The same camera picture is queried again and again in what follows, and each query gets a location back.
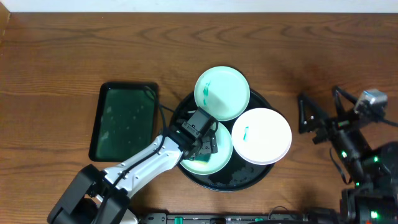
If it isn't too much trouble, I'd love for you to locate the rectangular black tray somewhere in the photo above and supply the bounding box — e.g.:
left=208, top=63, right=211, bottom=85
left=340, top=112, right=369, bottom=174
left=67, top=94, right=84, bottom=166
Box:
left=88, top=82, right=159, bottom=162

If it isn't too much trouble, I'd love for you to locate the green sponge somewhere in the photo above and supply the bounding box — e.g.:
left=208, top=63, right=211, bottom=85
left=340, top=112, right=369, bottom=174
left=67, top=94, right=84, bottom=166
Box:
left=189, top=154, right=211, bottom=164

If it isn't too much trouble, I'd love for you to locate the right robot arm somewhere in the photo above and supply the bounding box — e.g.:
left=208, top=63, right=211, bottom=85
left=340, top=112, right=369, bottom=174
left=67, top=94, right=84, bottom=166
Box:
left=297, top=86, right=397, bottom=223

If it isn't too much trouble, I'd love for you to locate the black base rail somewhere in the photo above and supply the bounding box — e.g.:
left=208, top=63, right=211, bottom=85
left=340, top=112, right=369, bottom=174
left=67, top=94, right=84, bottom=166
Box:
left=139, top=213, right=343, bottom=224

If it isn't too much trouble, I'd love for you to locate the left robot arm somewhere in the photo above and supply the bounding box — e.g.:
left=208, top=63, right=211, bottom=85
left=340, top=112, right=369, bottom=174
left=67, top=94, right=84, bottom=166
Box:
left=47, top=121, right=220, bottom=223

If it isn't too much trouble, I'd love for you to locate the mint plate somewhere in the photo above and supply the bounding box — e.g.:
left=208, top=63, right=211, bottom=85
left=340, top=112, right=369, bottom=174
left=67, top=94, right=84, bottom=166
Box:
left=193, top=66, right=251, bottom=121
left=180, top=123, right=233, bottom=175

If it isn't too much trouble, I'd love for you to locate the white plate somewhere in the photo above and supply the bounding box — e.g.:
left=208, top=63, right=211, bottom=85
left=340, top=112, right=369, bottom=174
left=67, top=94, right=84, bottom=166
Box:
left=231, top=108, right=292, bottom=165

